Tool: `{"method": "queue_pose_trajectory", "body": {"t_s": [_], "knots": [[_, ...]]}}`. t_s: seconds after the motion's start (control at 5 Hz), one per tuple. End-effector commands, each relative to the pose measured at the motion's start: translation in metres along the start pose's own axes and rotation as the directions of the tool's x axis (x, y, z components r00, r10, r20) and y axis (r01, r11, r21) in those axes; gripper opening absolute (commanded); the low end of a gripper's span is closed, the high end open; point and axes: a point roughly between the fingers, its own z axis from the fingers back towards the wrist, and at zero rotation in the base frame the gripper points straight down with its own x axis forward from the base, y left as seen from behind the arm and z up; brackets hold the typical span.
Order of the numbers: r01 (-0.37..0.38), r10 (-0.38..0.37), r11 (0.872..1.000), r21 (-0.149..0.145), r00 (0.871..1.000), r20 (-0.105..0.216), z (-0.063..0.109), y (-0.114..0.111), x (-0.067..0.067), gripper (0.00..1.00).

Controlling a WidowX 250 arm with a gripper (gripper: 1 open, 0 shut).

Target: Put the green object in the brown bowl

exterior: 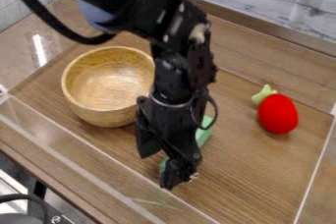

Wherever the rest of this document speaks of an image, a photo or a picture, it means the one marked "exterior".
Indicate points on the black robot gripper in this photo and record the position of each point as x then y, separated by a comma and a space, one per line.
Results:
167, 128

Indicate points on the black table frame leg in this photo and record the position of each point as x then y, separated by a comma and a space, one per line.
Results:
42, 210

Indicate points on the green rectangular block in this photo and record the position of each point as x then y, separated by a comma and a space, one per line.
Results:
203, 136

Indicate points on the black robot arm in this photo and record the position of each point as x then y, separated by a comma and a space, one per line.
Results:
178, 30

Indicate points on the brown wooden bowl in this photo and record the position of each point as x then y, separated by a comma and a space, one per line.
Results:
102, 83

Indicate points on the red plush strawberry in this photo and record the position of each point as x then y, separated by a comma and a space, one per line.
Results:
277, 111

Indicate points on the clear acrylic tray wall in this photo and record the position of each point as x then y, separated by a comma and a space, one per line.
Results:
95, 182

